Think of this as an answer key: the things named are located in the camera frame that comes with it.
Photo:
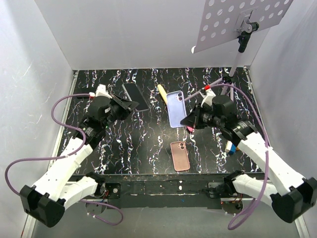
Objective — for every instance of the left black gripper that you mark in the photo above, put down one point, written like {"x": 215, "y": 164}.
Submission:
{"x": 125, "y": 105}

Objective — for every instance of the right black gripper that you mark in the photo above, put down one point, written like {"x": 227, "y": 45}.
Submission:
{"x": 193, "y": 118}

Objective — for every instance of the phone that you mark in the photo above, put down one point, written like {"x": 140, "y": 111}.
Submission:
{"x": 134, "y": 94}

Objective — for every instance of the purple phone case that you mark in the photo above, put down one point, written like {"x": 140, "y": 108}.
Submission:
{"x": 176, "y": 108}

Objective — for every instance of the pink phone case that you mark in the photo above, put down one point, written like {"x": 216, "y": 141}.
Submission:
{"x": 180, "y": 156}

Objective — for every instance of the black smartphone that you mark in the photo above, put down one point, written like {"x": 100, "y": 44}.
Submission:
{"x": 82, "y": 95}

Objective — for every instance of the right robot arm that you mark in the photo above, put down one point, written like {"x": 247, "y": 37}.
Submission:
{"x": 288, "y": 192}

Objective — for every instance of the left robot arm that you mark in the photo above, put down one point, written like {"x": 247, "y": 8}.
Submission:
{"x": 49, "y": 197}

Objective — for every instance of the pink toy microphone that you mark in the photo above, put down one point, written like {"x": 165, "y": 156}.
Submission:
{"x": 190, "y": 129}

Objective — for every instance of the yellow toy microphone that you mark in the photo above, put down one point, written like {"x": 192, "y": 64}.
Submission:
{"x": 162, "y": 93}

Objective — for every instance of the toy building blocks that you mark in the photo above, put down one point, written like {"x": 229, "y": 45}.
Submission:
{"x": 230, "y": 148}

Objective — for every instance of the purple music stand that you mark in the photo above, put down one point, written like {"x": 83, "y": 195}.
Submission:
{"x": 236, "y": 20}

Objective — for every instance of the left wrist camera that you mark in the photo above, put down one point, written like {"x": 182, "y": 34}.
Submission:
{"x": 100, "y": 91}

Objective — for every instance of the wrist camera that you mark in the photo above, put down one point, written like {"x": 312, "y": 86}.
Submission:
{"x": 100, "y": 91}
{"x": 207, "y": 95}

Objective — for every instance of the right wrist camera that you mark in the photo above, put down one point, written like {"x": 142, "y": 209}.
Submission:
{"x": 207, "y": 95}

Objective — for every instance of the black base frame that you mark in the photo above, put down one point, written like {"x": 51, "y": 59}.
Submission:
{"x": 168, "y": 190}

